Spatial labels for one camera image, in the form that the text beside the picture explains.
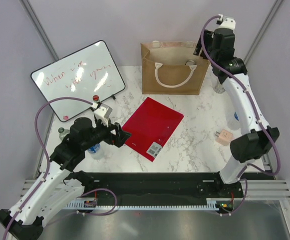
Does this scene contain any red cap cola bottle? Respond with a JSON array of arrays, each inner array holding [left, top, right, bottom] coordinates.
[[92, 95, 100, 104]]

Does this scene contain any green cap glass bottle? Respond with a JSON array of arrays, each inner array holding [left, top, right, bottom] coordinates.
[[58, 127, 70, 141]]

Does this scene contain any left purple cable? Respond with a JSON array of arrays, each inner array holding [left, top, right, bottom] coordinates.
[[3, 97, 95, 240]]

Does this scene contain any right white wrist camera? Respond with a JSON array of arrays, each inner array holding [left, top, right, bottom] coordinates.
[[216, 14, 236, 31]]

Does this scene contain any white slotted cable duct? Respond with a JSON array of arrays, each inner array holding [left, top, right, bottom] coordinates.
[[63, 198, 234, 211]]

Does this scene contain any jute canvas tote bag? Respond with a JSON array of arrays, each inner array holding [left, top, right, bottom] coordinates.
[[140, 41, 210, 95]]

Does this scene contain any white dry-erase board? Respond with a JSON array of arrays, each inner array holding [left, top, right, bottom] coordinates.
[[30, 40, 126, 122]]

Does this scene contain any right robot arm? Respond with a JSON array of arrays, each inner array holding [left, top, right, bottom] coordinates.
[[196, 28, 281, 197]]

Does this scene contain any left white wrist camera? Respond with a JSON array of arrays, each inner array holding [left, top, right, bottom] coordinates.
[[91, 102, 112, 127]]

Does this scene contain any pink cube power adapter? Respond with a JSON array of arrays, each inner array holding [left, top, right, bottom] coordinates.
[[215, 129, 234, 146]]

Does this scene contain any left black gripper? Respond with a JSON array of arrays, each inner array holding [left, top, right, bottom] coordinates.
[[82, 117, 131, 151]]

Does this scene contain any blue label plastic bottle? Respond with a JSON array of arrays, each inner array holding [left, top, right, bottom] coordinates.
[[228, 112, 240, 131], [87, 143, 104, 160]]

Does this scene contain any clear glass bottle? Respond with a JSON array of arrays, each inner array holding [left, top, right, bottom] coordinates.
[[214, 80, 225, 94]]

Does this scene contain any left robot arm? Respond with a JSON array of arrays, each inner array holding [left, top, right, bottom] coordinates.
[[0, 117, 131, 240]]

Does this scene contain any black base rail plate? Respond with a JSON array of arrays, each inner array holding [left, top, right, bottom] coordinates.
[[57, 171, 273, 201]]

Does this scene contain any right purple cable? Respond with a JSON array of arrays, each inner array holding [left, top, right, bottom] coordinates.
[[201, 14, 280, 216]]

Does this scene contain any purple cable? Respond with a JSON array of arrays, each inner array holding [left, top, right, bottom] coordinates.
[[201, 14, 280, 216], [3, 97, 95, 240]]

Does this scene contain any red plastic folder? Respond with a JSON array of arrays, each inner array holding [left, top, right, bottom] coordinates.
[[122, 97, 184, 162]]

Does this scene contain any aluminium frame rail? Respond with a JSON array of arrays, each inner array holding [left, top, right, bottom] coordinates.
[[236, 65, 273, 173]]

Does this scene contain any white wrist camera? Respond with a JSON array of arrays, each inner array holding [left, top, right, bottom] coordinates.
[[216, 14, 236, 31], [91, 102, 112, 127]]

